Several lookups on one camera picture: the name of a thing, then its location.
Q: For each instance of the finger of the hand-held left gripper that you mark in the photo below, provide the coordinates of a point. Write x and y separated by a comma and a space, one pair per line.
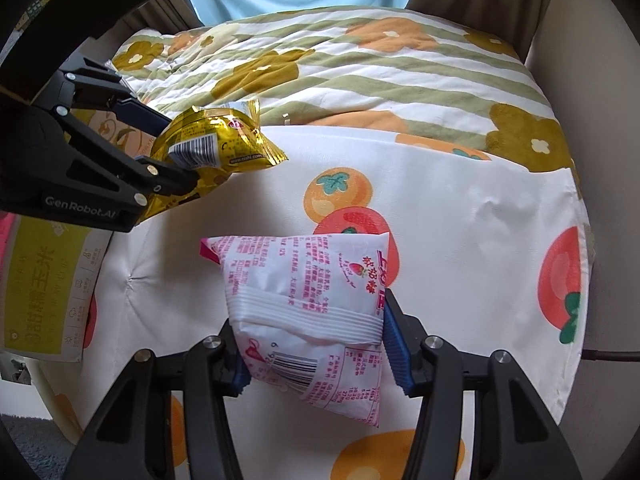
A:
145, 112
170, 180

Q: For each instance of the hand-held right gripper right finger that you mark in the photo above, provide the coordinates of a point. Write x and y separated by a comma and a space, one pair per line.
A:
397, 345

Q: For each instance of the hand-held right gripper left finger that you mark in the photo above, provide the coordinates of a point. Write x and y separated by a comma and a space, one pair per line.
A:
239, 377

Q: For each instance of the yellow snack packet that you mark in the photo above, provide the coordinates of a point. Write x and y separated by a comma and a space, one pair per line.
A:
220, 135

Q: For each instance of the green white cardboard box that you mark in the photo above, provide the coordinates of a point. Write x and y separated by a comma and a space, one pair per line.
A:
45, 280

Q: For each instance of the white pink snack packet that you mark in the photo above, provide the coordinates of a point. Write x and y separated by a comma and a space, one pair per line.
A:
310, 280

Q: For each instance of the white persimmon printed cloth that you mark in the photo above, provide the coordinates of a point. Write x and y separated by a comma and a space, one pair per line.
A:
500, 220

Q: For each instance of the floral striped blanket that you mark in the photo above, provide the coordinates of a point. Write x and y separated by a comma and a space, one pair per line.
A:
400, 70

